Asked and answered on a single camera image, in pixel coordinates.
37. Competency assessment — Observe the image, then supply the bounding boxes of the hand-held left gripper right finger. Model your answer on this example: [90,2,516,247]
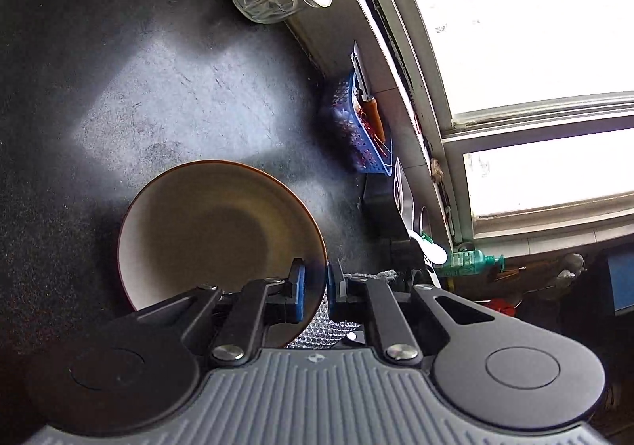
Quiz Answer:
[327,259,501,367]

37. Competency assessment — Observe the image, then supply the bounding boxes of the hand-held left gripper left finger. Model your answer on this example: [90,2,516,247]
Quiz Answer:
[136,258,307,367]

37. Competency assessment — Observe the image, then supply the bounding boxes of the grey mesh dishcloth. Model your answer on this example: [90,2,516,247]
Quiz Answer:
[285,269,400,351]

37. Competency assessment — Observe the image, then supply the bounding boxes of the white bowl with brown rim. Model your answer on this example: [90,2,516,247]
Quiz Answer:
[117,159,329,351]

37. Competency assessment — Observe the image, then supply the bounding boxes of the steel pot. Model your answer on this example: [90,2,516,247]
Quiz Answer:
[389,204,437,288]

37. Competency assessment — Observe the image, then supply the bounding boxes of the rectangular steel container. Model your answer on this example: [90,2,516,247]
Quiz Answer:
[361,158,416,239]

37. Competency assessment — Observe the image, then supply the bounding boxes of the white plastic spoon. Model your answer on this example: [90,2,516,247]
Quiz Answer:
[409,232,449,268]

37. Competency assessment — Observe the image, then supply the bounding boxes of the green plastic bottle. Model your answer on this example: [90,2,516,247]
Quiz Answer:
[435,249,506,278]

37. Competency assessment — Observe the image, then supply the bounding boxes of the blue plastic basket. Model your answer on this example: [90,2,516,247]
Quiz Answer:
[321,71,395,176]

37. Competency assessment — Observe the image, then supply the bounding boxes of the dried red chilies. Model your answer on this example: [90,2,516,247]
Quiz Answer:
[354,101,390,163]

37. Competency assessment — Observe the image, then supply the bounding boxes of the red object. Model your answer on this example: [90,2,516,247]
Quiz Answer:
[488,299,519,318]

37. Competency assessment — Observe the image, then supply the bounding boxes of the hanging metal utensil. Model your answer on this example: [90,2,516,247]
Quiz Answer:
[554,253,586,290]

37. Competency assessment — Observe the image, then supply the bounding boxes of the blue panel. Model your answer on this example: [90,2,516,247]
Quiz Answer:
[607,251,634,315]

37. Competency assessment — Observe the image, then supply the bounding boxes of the knife with orange handle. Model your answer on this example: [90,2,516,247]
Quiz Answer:
[350,41,386,143]

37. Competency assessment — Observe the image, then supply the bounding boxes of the white window frame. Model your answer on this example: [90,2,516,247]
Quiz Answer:
[317,0,634,255]

